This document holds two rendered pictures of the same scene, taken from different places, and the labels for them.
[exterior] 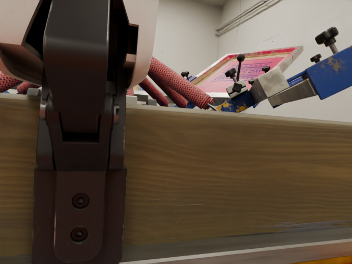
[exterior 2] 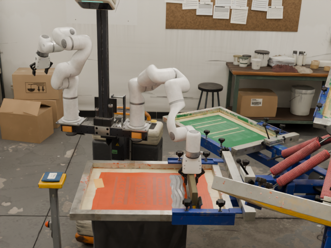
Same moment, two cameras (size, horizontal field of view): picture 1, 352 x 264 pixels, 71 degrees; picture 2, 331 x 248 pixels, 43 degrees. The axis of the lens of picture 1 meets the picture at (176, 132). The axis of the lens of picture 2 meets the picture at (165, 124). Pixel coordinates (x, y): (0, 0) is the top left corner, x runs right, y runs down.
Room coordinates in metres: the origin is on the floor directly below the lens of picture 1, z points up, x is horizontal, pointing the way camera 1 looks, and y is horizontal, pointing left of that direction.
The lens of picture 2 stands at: (0.49, -1.92, 2.08)
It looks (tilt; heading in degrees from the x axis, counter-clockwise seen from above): 20 degrees down; 105
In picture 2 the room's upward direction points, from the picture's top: 2 degrees clockwise
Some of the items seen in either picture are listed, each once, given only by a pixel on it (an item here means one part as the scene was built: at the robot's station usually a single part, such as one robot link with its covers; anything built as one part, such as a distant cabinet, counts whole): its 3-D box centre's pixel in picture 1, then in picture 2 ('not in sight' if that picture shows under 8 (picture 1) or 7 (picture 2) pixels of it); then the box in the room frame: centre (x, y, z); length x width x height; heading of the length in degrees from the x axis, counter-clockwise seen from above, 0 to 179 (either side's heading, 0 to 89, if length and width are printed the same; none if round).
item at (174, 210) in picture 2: not in sight; (203, 215); (0.23, -0.21, 0.97); 0.30 x 0.05 x 0.07; 17
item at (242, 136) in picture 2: not in sight; (237, 124); (0.26, 0.91, 1.05); 1.08 x 0.61 x 0.23; 137
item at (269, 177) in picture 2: not in sight; (256, 181); (0.46, 0.15, 1.02); 0.17 x 0.06 x 0.05; 17
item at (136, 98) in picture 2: not in sight; (138, 90); (-0.32, 0.43, 1.37); 0.13 x 0.10 x 0.16; 49
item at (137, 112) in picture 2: not in sight; (137, 113); (-0.33, 0.44, 1.21); 0.16 x 0.13 x 0.15; 96
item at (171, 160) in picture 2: not in sight; (192, 164); (0.07, 0.32, 0.97); 0.30 x 0.05 x 0.07; 17
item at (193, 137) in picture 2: not in sight; (190, 138); (0.09, 0.07, 1.25); 0.15 x 0.10 x 0.11; 139
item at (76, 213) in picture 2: not in sight; (152, 187); (-0.08, -0.02, 0.97); 0.79 x 0.58 x 0.04; 17
